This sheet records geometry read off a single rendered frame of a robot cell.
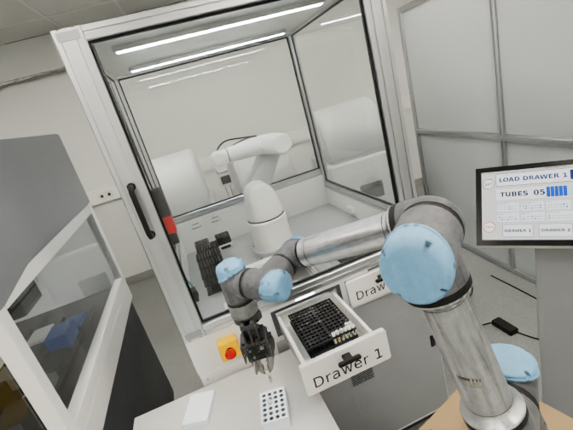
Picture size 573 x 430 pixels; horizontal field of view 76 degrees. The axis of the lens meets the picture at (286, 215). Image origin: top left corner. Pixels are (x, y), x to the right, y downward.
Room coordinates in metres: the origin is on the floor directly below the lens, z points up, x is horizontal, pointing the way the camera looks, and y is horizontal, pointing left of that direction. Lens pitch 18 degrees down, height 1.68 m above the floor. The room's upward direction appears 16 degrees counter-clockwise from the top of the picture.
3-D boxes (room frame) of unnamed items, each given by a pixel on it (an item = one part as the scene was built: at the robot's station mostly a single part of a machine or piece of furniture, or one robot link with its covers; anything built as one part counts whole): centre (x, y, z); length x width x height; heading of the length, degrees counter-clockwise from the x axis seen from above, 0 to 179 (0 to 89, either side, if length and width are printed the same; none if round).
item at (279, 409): (0.91, 0.20, 0.78); 0.12 x 0.08 x 0.04; 1
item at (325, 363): (0.92, -0.05, 0.87); 0.29 x 0.02 x 0.11; 102
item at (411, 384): (1.71, 0.07, 0.40); 1.03 x 0.95 x 0.80; 102
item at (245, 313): (0.85, 0.17, 1.19); 0.08 x 0.08 x 0.05
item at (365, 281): (1.30, -0.29, 0.87); 0.29 x 0.02 x 0.11; 102
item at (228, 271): (0.84, 0.17, 1.27); 0.09 x 0.08 x 0.11; 53
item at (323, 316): (1.11, -0.01, 0.87); 0.22 x 0.18 x 0.06; 12
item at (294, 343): (1.12, -0.01, 0.86); 0.40 x 0.26 x 0.06; 12
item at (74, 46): (1.71, 0.08, 1.47); 1.02 x 0.95 x 1.04; 102
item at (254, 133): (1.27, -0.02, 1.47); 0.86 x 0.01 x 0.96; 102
